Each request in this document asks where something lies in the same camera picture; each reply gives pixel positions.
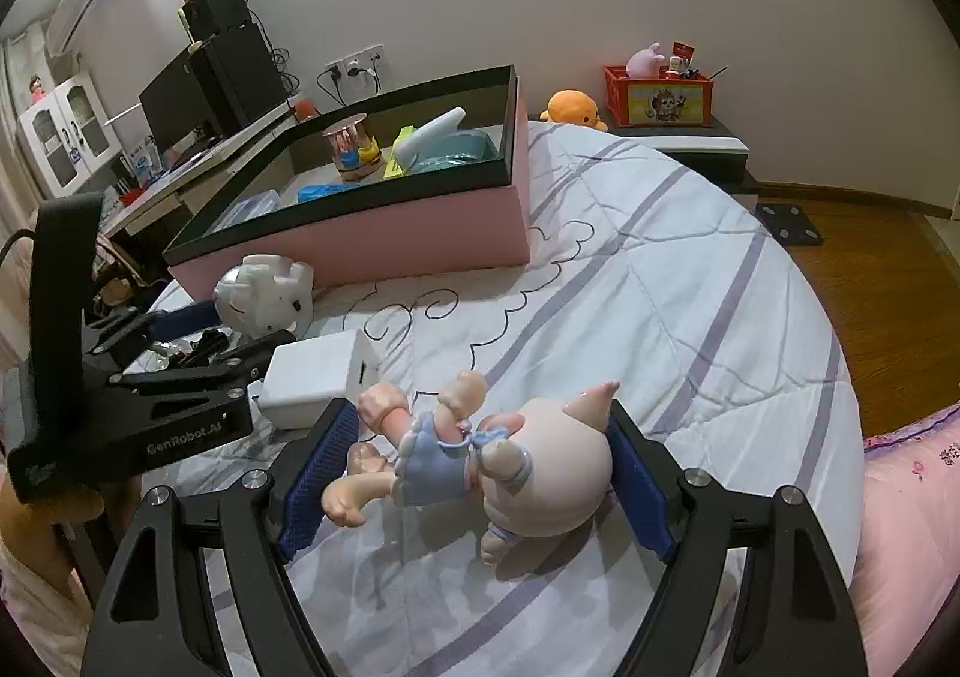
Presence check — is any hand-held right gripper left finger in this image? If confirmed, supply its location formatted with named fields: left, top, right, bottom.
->
left=79, top=398, right=361, bottom=677

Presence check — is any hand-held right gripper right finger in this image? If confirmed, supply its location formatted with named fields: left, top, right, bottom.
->
left=607, top=398, right=871, bottom=677

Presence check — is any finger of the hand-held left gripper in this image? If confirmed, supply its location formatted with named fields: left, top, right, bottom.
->
left=82, top=300, right=226, bottom=357
left=112, top=328, right=297, bottom=395

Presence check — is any black small toy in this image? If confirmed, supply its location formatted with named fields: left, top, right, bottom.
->
left=184, top=328, right=235, bottom=367

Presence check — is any white bunny figurine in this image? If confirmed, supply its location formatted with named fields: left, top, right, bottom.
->
left=214, top=253, right=314, bottom=341

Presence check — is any pig doll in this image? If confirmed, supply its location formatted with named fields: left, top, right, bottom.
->
left=322, top=369, right=622, bottom=565

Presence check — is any pink storage box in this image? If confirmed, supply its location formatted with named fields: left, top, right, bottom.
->
left=163, top=64, right=531, bottom=303

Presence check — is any rose gold cup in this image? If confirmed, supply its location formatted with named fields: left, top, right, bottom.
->
left=322, top=113, right=380, bottom=179

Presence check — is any person's left forearm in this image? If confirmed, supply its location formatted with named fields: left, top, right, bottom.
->
left=0, top=478, right=143, bottom=655

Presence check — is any white rectangular box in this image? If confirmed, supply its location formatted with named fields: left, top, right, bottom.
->
left=247, top=332, right=383, bottom=427

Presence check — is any clear plastic case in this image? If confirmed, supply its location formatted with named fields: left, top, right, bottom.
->
left=217, top=193, right=282, bottom=228

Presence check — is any white desk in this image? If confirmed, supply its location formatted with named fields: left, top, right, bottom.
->
left=97, top=103, right=316, bottom=239

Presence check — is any striped white quilt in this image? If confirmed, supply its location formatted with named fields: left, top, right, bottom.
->
left=124, top=118, right=863, bottom=677

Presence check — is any black computer monitor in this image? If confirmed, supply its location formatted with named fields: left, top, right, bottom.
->
left=139, top=47, right=218, bottom=157

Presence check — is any white glass-door cabinet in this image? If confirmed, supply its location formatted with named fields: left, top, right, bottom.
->
left=16, top=71, right=121, bottom=198

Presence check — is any black computer tower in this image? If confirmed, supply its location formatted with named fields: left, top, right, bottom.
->
left=187, top=21, right=290, bottom=134

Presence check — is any yellow-green plastic item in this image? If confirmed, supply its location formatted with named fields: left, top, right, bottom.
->
left=385, top=126, right=421, bottom=179

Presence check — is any pink blanket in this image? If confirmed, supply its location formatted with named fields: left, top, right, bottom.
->
left=851, top=403, right=960, bottom=677

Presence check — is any clear case with teal brush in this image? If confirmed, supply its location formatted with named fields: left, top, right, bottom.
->
left=412, top=130, right=502, bottom=172

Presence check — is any black floor scale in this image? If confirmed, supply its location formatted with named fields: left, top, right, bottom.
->
left=754, top=201, right=824, bottom=247

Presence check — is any black speaker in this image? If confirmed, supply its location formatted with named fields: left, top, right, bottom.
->
left=180, top=0, right=250, bottom=41

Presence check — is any black-topped white nightstand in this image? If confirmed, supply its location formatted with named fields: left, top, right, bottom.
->
left=611, top=115, right=751, bottom=187

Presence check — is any orange plush toy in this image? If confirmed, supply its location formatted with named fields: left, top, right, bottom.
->
left=540, top=90, right=608, bottom=130

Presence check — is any red plastic crate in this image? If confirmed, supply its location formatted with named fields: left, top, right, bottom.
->
left=602, top=64, right=715, bottom=127

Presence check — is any pink plush toy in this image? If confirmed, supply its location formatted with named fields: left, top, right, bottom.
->
left=626, top=42, right=665, bottom=79

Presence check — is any white wall socket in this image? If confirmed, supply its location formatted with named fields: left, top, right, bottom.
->
left=324, top=45, right=387, bottom=79

